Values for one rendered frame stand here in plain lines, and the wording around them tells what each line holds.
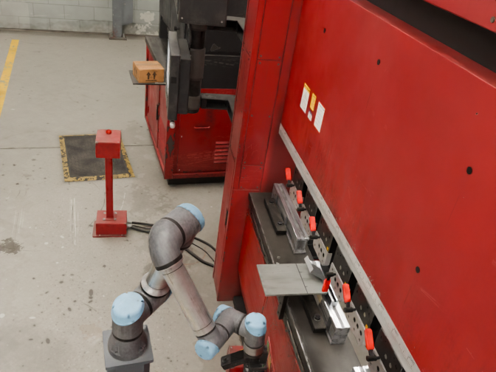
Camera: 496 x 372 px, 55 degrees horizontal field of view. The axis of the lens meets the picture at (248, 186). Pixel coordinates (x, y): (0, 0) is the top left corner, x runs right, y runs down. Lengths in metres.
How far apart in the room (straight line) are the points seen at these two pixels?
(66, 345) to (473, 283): 2.38
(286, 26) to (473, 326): 1.66
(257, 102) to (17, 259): 2.05
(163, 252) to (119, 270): 1.96
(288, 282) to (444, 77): 1.08
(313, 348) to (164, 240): 0.77
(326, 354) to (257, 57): 1.40
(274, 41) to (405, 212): 1.27
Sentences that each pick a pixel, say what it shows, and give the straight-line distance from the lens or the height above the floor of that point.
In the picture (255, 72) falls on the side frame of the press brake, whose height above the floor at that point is 1.58.
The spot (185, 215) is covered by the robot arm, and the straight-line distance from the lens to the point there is 1.63.
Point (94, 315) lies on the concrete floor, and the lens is 3.22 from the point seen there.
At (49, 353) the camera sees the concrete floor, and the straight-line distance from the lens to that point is 3.07.
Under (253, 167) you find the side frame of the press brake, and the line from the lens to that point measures 2.69.
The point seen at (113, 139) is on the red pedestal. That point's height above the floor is 0.80.
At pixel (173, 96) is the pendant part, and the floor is 1.38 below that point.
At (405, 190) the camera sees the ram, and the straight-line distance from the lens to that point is 1.44.
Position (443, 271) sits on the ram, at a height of 1.61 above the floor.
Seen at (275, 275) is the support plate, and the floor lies 1.00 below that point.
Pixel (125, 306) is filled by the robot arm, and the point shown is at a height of 1.00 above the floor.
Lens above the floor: 2.35
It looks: 31 degrees down
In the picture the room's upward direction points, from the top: 9 degrees clockwise
